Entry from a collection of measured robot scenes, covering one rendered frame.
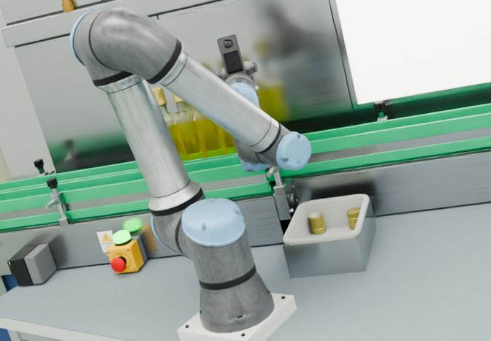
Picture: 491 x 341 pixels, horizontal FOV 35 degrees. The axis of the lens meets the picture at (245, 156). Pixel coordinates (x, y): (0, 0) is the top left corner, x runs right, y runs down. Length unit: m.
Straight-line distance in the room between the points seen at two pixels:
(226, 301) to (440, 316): 0.40
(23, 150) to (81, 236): 4.07
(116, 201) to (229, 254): 0.62
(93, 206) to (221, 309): 0.67
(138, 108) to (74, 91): 0.81
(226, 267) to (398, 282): 0.37
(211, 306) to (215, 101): 0.40
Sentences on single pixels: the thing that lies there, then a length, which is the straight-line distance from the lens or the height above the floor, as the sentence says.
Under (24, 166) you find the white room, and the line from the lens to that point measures 6.20.
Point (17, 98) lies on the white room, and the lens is 6.02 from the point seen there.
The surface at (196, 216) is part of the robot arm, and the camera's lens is 1.49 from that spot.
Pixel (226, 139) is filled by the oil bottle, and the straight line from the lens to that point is 1.98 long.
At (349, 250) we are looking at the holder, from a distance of 1.69.
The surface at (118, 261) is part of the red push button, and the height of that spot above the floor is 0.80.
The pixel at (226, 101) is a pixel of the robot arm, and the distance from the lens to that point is 1.46.
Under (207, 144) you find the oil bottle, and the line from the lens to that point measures 2.00.
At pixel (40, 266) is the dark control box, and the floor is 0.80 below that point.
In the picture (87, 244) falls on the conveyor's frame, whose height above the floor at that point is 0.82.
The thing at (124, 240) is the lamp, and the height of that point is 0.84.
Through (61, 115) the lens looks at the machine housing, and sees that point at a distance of 2.36.
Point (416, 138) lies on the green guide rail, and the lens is 1.89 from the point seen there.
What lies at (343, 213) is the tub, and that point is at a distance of 1.88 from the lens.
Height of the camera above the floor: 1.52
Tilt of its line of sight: 17 degrees down
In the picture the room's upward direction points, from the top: 15 degrees counter-clockwise
